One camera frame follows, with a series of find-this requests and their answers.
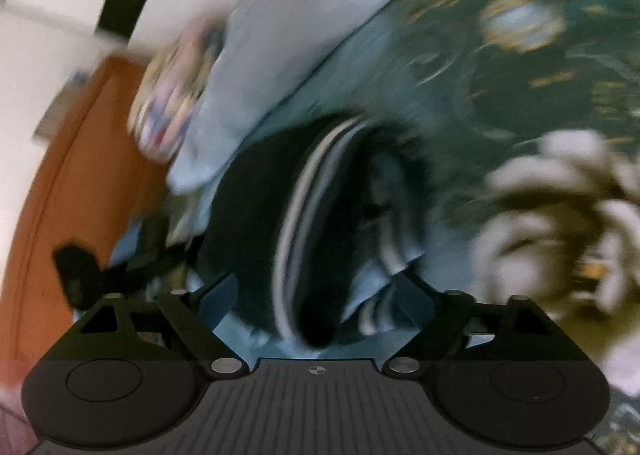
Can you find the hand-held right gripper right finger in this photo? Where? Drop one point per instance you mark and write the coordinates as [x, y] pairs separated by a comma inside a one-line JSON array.
[[417, 302]]

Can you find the colourful floral pillow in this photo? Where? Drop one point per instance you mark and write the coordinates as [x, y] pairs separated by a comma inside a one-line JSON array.
[[170, 95]]

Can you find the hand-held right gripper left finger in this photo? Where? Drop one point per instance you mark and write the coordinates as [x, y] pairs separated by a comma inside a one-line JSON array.
[[220, 300]]

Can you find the teal floral blanket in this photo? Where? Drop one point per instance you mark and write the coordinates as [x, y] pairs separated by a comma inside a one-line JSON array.
[[525, 85]]

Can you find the light blue and navy jacket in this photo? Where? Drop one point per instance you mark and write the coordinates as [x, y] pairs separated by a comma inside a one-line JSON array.
[[250, 210]]

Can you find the pale blue flowered quilt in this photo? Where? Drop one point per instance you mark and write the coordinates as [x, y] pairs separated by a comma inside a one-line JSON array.
[[275, 35]]

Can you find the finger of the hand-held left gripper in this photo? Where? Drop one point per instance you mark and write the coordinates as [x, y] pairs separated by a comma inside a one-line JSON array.
[[150, 275], [75, 272]]

